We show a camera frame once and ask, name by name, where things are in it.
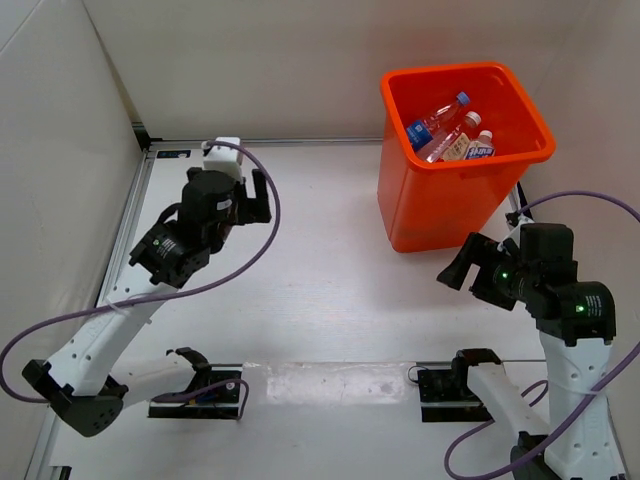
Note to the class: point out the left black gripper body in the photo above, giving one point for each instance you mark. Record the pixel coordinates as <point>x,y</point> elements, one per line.
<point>217,238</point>

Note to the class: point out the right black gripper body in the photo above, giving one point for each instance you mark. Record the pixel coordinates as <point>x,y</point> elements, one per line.
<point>504,279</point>

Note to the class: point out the white blue label bottle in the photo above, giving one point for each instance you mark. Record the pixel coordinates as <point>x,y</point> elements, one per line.
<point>481,147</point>

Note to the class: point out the yellow label plastic bottle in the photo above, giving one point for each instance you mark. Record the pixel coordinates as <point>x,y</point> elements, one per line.
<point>455,143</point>

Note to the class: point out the blue label purple cap bottle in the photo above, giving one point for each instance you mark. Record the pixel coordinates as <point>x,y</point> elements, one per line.
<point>424,130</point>

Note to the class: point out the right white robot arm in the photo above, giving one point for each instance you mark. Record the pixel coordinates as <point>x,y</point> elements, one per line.
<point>576,323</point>

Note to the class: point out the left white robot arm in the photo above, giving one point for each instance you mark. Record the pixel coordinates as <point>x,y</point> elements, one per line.
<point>85,382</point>

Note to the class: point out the orange plastic bin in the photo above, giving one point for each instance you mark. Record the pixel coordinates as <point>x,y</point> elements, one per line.
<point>427,206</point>

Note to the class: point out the blue label sticker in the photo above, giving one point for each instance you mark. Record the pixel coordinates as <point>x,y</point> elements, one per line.
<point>173,154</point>

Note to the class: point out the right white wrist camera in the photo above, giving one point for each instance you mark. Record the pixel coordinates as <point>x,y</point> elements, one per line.
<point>515,222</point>

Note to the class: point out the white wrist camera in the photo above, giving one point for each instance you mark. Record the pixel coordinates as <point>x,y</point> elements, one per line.
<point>223,159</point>
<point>515,222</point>

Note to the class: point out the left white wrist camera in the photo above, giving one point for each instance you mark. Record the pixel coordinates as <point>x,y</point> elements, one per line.
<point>223,159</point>

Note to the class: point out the aluminium table frame rail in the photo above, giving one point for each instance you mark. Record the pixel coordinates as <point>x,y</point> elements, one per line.
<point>39,467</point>

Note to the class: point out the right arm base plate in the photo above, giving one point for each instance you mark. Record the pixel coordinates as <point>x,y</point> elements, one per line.
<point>441,399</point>

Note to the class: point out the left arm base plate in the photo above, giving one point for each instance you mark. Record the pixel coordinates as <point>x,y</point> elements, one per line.
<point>222,403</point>

